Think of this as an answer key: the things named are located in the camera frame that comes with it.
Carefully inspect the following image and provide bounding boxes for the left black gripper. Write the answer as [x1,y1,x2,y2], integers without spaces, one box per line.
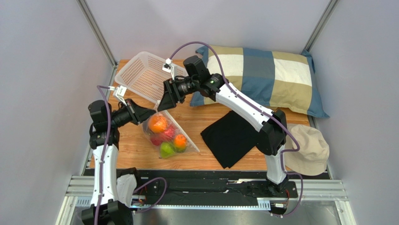
[109,99,156,128]

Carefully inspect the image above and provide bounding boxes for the orange fake orange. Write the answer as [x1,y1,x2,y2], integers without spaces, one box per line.
[148,113,168,133]

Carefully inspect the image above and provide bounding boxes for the clear zip top bag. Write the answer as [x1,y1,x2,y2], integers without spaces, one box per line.
[141,101,200,159]

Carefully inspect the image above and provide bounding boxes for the red fake apple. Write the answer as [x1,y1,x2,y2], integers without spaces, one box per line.
[150,125,176,146]

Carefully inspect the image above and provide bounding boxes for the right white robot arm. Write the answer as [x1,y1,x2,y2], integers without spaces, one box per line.
[157,55,288,192]

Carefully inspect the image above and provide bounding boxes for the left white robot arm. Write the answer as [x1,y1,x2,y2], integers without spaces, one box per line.
[81,98,156,225]

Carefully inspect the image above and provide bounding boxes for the small orange fake fruit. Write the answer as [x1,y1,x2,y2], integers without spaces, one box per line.
[173,134,187,153]

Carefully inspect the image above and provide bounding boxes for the green fake apple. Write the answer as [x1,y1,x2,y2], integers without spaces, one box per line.
[160,142,175,158]

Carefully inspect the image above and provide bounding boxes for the white plastic basket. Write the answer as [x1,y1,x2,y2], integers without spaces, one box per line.
[114,52,171,104]

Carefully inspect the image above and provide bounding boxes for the black folded cloth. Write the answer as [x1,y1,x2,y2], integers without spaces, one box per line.
[200,111,259,169]

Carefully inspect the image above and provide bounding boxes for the blue beige checkered pillow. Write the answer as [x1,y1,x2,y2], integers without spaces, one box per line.
[196,45,329,118]

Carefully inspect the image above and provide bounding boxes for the beige bucket hat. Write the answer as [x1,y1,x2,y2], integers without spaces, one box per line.
[283,124,330,176]

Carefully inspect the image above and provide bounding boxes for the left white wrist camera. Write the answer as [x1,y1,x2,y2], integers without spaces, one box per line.
[112,85,127,105]

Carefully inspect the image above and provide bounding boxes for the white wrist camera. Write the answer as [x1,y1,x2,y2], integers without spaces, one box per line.
[162,58,174,73]
[112,85,127,105]

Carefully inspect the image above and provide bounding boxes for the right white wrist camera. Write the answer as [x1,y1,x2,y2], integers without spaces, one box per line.
[162,58,174,73]

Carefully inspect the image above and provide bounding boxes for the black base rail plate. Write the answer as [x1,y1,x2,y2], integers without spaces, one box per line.
[84,168,331,208]

